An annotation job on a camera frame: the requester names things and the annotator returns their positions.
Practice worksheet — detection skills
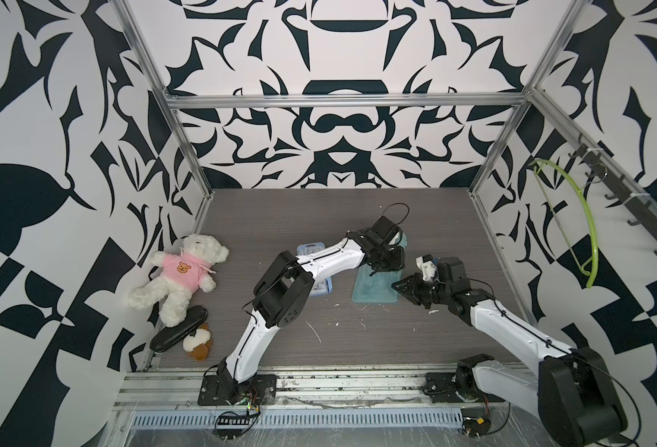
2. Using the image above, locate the black glasses case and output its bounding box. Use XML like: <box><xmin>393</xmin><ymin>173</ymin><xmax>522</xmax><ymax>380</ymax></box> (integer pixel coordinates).
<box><xmin>149</xmin><ymin>305</ymin><xmax>208</xmax><ymax>353</ymax></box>

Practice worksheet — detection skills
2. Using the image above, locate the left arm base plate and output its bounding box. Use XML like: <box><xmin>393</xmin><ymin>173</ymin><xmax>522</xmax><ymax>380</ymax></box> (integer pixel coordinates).
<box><xmin>197</xmin><ymin>374</ymin><xmax>278</xmax><ymax>407</ymax></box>

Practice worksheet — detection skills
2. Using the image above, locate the white teddy bear pink shirt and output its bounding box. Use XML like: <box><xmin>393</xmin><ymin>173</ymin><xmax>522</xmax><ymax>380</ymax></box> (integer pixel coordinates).
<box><xmin>127</xmin><ymin>234</ymin><xmax>230</xmax><ymax>328</ymax></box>

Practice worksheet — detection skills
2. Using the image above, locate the blue geometry set case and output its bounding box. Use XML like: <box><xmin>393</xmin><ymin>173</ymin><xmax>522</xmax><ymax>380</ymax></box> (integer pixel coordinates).
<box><xmin>296</xmin><ymin>241</ymin><xmax>334</xmax><ymax>298</ymax></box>

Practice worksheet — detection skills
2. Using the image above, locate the black connector left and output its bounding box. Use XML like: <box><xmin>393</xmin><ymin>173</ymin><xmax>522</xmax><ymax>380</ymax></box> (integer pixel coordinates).
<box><xmin>213</xmin><ymin>412</ymin><xmax>260</xmax><ymax>440</ymax></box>

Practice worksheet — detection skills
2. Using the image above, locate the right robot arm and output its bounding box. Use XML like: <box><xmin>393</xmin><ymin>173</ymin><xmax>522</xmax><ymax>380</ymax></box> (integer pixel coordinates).
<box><xmin>392</xmin><ymin>255</ymin><xmax>628</xmax><ymax>446</ymax></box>

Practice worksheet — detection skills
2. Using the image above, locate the small brown white plush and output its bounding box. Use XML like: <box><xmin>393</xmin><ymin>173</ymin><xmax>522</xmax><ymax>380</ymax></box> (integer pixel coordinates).
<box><xmin>182</xmin><ymin>323</ymin><xmax>214</xmax><ymax>361</ymax></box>

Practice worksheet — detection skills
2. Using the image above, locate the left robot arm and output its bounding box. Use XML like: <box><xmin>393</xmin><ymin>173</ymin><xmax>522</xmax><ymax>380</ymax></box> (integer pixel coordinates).
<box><xmin>217</xmin><ymin>216</ymin><xmax>405</xmax><ymax>400</ymax></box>

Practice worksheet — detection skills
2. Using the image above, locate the aluminium frame rail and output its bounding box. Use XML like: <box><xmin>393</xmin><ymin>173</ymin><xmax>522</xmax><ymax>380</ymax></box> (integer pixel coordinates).
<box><xmin>109</xmin><ymin>365</ymin><xmax>587</xmax><ymax>415</ymax></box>

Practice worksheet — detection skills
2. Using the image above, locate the teal ruler set case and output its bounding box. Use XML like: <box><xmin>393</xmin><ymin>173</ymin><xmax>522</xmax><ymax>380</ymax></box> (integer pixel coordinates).
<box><xmin>352</xmin><ymin>230</ymin><xmax>408</xmax><ymax>304</ymax></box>

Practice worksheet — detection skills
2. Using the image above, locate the green tube on wall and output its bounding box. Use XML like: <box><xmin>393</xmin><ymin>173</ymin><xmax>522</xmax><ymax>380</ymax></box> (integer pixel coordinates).
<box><xmin>529</xmin><ymin>158</ymin><xmax>600</xmax><ymax>289</ymax></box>

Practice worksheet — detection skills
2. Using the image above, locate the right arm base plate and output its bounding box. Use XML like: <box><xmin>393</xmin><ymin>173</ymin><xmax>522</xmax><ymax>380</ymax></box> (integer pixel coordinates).
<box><xmin>421</xmin><ymin>354</ymin><xmax>503</xmax><ymax>403</ymax></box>

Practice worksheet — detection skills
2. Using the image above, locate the black yellow connector right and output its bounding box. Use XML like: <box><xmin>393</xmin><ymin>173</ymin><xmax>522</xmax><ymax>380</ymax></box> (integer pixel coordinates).
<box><xmin>462</xmin><ymin>411</ymin><xmax>492</xmax><ymax>438</ymax></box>

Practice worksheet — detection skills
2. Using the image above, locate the black hook rack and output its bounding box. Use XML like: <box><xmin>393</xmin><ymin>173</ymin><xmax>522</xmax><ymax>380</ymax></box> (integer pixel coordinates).
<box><xmin>570</xmin><ymin>133</ymin><xmax>657</xmax><ymax>256</ymax></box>

